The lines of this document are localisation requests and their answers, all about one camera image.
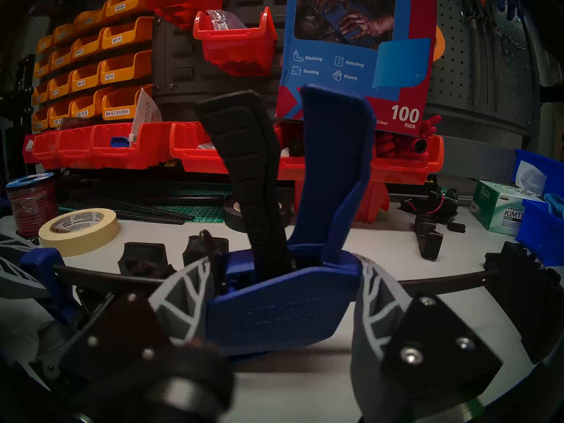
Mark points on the blue cleaning cloths box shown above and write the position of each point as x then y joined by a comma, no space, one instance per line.
317,65

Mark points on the small blue plastic bin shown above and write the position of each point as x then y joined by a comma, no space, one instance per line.
539,237

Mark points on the large blue plastic bin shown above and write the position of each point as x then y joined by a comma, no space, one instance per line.
551,166

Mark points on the red bin with small bags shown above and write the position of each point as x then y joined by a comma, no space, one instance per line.
77,152

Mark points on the clear bag of parts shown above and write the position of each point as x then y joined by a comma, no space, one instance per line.
224,20

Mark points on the blue and black bar clamp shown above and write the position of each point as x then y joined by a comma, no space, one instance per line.
282,312

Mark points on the red wall bin with bag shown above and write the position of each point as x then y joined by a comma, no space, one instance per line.
238,52

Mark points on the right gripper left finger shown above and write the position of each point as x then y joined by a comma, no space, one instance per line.
176,307

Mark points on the dark pegboard wall panel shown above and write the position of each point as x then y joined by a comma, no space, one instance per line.
484,74

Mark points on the red bin with manual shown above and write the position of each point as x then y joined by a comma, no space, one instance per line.
141,155

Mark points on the black tape roll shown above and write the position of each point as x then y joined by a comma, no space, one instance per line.
230,219

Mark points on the thin black rods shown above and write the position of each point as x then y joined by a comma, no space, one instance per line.
150,213

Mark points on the tiny black plastic piece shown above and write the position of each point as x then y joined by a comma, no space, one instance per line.
456,227

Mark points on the beige masking tape roll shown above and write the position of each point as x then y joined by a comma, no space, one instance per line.
79,241

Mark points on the orange tape spool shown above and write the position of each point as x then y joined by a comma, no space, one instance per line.
439,43

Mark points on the yellow bin labelled M3-6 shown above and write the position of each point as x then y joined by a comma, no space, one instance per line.
125,73

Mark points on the yellow bin labelled M4 HEX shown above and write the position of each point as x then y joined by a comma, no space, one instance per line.
121,113

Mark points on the red bin with red parts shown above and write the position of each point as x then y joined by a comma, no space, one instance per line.
410,168

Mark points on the green cutting mat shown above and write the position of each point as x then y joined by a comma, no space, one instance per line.
207,213

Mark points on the black metal frame stand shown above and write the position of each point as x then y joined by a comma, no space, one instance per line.
17,118

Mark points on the white user manual leaflet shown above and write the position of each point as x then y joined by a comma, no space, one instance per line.
145,111

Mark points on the yellow bin labelled M3X6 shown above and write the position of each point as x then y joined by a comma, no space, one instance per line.
128,5

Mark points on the blue plastic cap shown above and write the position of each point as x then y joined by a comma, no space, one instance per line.
119,142

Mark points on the black notched printed block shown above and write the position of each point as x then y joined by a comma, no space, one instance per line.
533,303

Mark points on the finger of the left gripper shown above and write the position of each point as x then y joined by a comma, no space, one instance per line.
15,244
17,279

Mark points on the small black printed clip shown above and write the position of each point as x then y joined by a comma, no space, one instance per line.
431,243

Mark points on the red bin with screw pack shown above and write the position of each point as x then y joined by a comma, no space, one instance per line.
194,160

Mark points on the yellow bin labelled M3-4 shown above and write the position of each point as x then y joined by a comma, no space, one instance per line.
125,38

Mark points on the yellow bin labelled M2.5-5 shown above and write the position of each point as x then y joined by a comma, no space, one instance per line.
86,111

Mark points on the yellow parts bin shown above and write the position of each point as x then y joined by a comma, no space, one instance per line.
59,119
87,50
45,46
89,22
58,90
63,35
61,61

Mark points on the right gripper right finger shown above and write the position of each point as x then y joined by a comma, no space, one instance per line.
374,338

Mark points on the yellow bin labelled M3-8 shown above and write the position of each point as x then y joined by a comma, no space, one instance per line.
86,82

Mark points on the crumpled blue microfiber cloth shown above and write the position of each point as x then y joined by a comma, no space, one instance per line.
556,204

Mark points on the black 3D printed piece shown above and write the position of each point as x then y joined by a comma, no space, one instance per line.
145,259
200,250

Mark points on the Kimtech tissue box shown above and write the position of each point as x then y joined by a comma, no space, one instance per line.
495,210

